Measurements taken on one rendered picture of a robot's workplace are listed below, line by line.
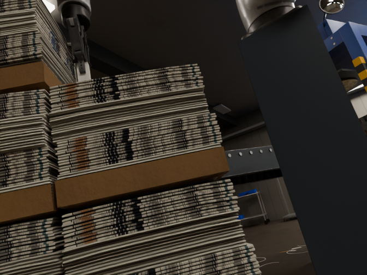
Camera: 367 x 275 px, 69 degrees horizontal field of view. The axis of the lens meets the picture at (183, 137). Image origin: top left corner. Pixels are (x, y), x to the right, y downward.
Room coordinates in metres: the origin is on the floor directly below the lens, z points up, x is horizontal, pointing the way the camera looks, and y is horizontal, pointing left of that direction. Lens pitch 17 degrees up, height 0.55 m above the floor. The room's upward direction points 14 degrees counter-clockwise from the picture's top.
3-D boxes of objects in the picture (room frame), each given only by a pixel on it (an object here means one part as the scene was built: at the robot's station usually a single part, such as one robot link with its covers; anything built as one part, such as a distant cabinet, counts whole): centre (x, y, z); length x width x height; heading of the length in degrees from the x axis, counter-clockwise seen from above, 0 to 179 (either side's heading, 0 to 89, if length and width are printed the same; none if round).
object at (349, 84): (2.17, -1.34, 1.30); 0.55 x 0.55 x 0.03; 29
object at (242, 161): (1.46, -0.57, 0.74); 1.34 x 0.05 x 0.12; 119
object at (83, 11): (0.61, 0.22, 1.12); 0.08 x 0.07 x 0.09; 8
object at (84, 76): (0.60, 0.21, 0.96); 0.03 x 0.01 x 0.07; 98
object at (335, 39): (2.17, -1.34, 1.50); 0.94 x 0.68 x 0.10; 29
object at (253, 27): (0.75, -0.36, 1.03); 0.22 x 0.18 x 0.06; 152
